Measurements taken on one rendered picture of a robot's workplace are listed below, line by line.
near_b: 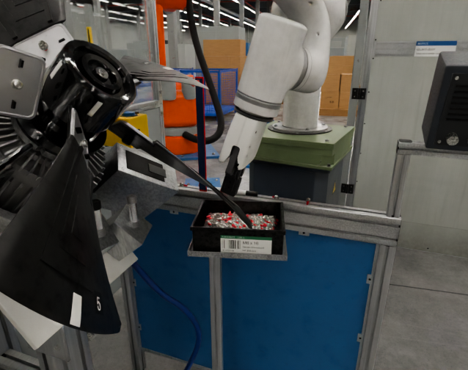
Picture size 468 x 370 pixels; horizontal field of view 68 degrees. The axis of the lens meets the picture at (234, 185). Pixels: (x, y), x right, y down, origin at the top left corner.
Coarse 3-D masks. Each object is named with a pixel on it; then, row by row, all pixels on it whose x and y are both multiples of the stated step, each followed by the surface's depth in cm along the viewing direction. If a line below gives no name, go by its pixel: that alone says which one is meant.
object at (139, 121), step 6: (138, 114) 110; (144, 114) 110; (126, 120) 102; (132, 120) 103; (138, 120) 106; (144, 120) 109; (138, 126) 106; (144, 126) 109; (108, 132) 105; (144, 132) 110; (108, 138) 106; (114, 138) 105; (120, 138) 105; (108, 144) 107
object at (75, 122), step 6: (72, 108) 48; (72, 114) 47; (72, 120) 46; (78, 120) 50; (72, 126) 46; (78, 126) 50; (72, 132) 45; (78, 138) 49; (84, 138) 53; (78, 144) 48; (84, 150) 52; (84, 156) 52
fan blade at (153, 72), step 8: (128, 56) 85; (128, 64) 79; (136, 64) 80; (144, 64) 82; (152, 64) 83; (128, 72) 70; (136, 72) 70; (144, 72) 71; (152, 72) 72; (160, 72) 75; (168, 72) 78; (176, 72) 83; (144, 80) 65; (152, 80) 66; (160, 80) 68; (168, 80) 70; (176, 80) 72; (184, 80) 76; (192, 80) 81
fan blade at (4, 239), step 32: (64, 160) 40; (32, 192) 34; (64, 192) 39; (32, 224) 32; (64, 224) 37; (0, 256) 28; (32, 256) 32; (64, 256) 36; (96, 256) 45; (0, 288) 28; (32, 288) 31; (64, 288) 35; (96, 288) 41; (64, 320) 33; (96, 320) 39
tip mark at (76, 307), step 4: (76, 296) 36; (80, 296) 37; (76, 300) 36; (80, 300) 37; (76, 304) 36; (80, 304) 37; (72, 308) 35; (76, 308) 36; (80, 308) 36; (72, 312) 35; (76, 312) 36; (80, 312) 36; (72, 316) 35; (76, 316) 35; (80, 316) 36; (72, 320) 35; (76, 320) 35; (80, 320) 36; (76, 324) 35
